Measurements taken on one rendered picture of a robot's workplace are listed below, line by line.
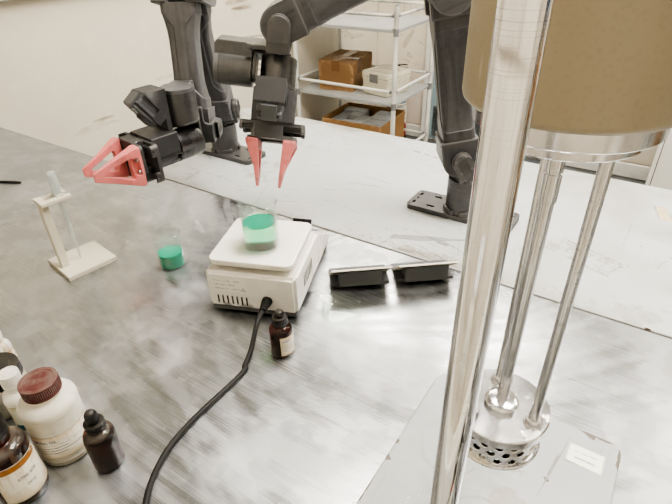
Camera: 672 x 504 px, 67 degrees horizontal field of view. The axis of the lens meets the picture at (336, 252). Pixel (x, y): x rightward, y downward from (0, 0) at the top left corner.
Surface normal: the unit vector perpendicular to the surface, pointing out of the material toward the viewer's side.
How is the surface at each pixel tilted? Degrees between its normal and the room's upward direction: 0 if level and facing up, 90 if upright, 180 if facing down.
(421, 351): 0
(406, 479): 0
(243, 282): 90
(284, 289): 90
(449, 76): 91
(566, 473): 0
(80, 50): 90
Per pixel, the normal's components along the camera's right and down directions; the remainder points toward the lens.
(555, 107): -0.50, 0.48
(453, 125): -0.09, 0.36
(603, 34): -0.27, 0.53
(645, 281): -0.03, -0.84
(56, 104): 0.84, 0.28
